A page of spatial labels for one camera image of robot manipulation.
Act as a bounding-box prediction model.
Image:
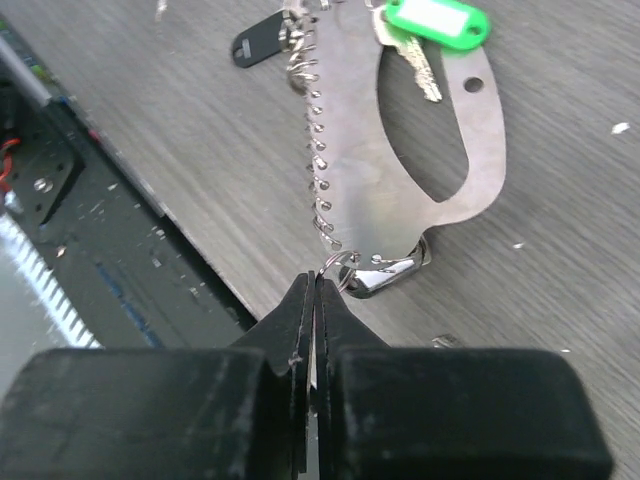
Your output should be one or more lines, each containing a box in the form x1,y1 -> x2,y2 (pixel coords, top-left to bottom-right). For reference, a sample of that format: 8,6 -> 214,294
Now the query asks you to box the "white slotted cable duct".
1,214 -> 103,348

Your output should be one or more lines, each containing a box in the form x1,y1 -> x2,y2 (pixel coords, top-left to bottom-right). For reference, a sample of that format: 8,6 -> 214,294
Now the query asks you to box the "silver carabiner clip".
339,235 -> 431,299

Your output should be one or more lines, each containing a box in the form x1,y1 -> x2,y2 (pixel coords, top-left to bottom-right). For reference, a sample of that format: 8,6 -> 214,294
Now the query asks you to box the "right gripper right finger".
314,278 -> 614,479

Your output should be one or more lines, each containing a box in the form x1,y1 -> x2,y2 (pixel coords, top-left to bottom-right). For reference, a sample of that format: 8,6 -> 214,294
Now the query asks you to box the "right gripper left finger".
1,273 -> 315,479

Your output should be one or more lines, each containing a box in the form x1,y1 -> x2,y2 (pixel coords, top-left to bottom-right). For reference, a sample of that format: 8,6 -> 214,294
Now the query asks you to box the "black key tag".
231,10 -> 289,69

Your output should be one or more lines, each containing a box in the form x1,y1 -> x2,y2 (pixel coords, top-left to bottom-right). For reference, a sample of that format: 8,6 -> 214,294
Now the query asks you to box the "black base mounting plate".
1,80 -> 255,347

